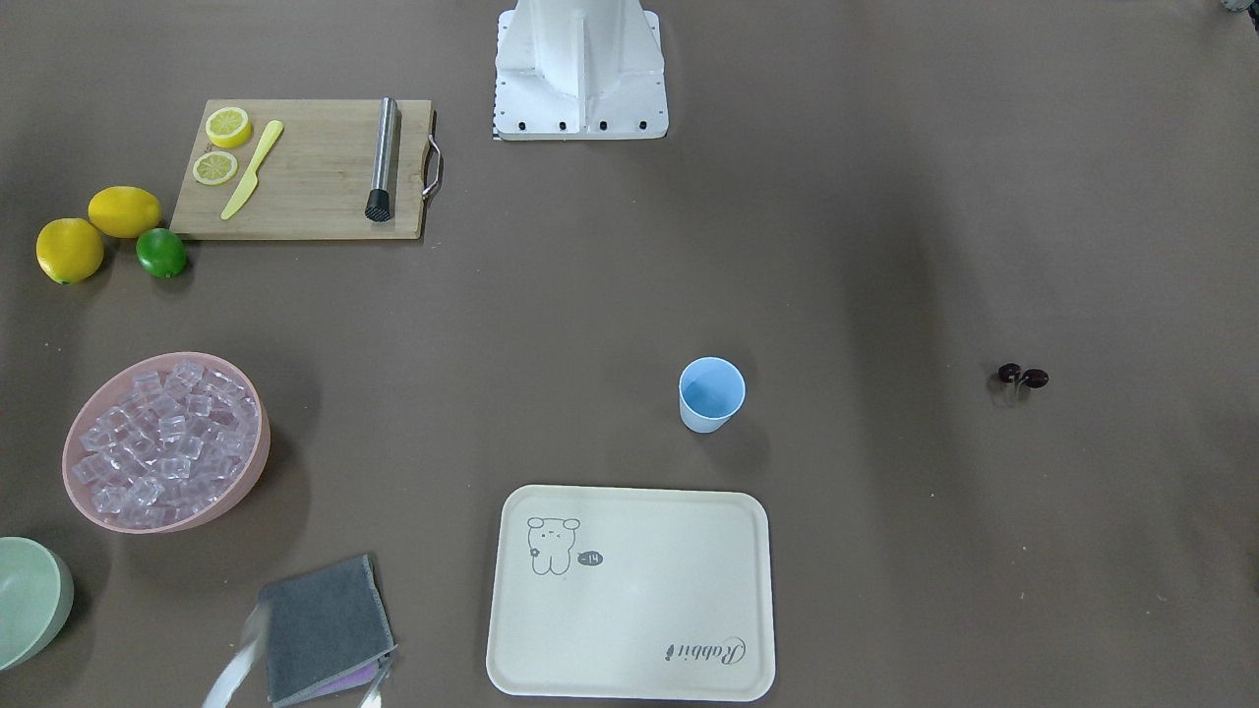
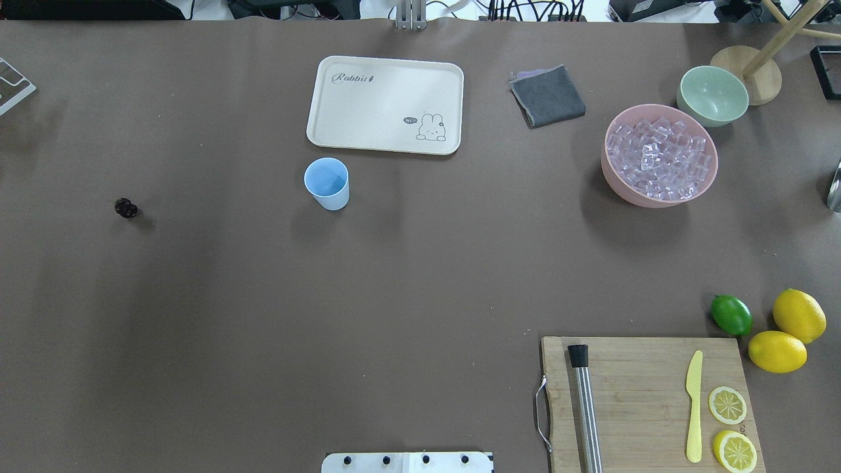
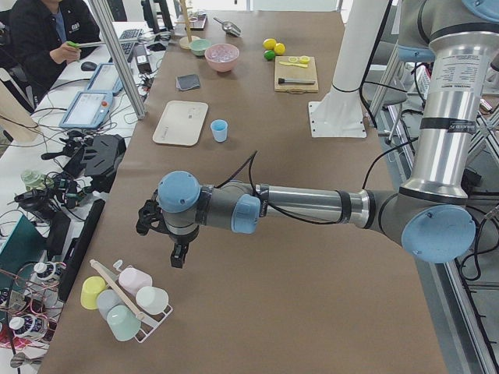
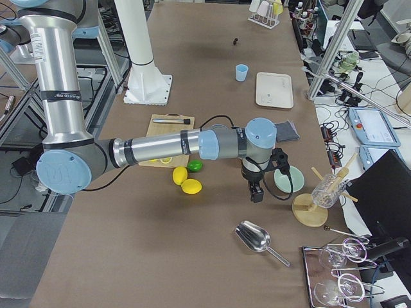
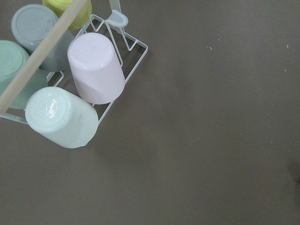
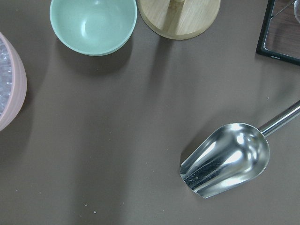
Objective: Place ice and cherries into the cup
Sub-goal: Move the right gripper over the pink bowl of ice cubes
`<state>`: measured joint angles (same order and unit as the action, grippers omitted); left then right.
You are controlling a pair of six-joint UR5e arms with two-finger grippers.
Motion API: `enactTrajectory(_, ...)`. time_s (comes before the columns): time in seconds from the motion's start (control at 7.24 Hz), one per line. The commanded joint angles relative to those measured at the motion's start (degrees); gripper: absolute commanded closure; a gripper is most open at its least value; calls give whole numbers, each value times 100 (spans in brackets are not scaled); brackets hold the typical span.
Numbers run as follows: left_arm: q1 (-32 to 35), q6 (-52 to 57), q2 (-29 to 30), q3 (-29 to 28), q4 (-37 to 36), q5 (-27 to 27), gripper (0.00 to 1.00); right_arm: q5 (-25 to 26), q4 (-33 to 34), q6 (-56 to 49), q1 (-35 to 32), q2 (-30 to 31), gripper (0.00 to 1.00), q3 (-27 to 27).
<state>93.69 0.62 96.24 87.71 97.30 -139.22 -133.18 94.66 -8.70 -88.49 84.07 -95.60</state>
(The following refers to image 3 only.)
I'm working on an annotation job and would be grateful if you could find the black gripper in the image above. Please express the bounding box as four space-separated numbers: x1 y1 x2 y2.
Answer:
136 190 199 268

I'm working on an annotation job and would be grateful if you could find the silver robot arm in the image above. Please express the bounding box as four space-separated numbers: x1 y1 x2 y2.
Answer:
136 1 498 268

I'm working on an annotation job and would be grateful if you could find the white upturned cup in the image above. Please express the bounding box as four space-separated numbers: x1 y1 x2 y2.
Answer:
136 286 169 315

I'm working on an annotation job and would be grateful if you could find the pink upturned cup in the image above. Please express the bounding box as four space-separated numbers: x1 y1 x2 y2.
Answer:
118 267 153 297

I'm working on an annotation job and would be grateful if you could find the grey upturned cup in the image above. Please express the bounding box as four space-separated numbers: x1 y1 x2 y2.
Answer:
96 288 122 320

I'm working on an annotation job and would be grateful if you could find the mint upturned cup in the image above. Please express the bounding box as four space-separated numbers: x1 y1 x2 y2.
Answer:
106 305 141 341

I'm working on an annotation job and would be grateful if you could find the yellow upturned cup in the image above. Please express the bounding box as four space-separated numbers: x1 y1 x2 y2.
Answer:
80 276 107 310

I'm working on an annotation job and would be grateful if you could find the light blue plastic cup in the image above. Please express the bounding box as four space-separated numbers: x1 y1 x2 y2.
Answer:
211 119 228 143

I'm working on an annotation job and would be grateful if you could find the pink bowl of ice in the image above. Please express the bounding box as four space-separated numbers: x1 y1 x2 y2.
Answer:
204 44 239 72

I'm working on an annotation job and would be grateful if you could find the steel ice scoop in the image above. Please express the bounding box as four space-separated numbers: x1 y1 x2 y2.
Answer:
214 17 242 37

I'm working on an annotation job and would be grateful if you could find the black foam gripper case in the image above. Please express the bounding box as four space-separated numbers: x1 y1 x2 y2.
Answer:
62 135 126 192

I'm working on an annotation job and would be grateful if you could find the cream serving tray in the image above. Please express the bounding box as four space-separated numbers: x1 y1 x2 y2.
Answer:
152 101 208 146

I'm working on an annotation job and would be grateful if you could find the teach pendant near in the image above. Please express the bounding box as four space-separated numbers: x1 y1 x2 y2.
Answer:
59 90 114 129

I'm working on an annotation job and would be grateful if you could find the teach pendant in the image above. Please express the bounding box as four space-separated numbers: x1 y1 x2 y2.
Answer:
59 90 114 129
87 62 123 96

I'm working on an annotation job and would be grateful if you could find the grey folded cloth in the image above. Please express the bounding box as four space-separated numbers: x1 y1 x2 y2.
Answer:
176 74 200 91

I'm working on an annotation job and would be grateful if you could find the teach pendant far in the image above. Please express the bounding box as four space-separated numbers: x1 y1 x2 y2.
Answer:
87 62 123 96

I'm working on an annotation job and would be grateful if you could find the steel muddler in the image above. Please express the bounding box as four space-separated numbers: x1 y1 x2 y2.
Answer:
278 77 316 85

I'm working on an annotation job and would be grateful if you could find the mint green bowl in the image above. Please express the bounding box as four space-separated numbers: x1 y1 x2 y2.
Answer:
189 38 212 58

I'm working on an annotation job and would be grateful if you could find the black computer mouse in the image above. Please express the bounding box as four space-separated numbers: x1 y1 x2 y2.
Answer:
80 62 97 72

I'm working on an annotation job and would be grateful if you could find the wooden glass stand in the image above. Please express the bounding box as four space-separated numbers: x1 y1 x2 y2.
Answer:
179 0 200 50

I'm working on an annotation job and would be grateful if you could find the bamboo cutting board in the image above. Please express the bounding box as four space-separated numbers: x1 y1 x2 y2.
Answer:
274 56 319 94

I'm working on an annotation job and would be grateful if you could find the green lime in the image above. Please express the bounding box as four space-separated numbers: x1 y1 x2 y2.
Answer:
264 50 275 61

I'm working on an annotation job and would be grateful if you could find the black keyboard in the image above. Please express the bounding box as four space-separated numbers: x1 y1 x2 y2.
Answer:
119 29 143 62

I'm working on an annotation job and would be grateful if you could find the yellow plastic knife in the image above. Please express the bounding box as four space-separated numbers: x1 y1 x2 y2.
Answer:
278 61 309 69

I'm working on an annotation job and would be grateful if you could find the yellow lemon near board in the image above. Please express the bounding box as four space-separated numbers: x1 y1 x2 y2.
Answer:
274 43 286 55

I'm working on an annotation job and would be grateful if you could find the yellow lemon outer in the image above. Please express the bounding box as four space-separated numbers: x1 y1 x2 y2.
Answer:
262 38 277 51

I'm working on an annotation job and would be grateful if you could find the lemon slice upper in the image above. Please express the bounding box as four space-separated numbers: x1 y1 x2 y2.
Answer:
299 55 310 64

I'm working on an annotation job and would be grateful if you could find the seated person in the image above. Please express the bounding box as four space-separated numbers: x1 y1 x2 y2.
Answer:
9 0 100 102

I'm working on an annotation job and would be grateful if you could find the white wire cup rack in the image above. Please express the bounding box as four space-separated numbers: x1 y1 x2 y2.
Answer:
90 259 173 343

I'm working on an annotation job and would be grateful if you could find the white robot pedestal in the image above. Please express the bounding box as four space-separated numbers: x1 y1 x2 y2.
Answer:
309 0 391 138

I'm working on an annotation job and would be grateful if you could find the aluminium frame post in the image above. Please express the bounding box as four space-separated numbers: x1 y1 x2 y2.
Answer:
88 0 146 120

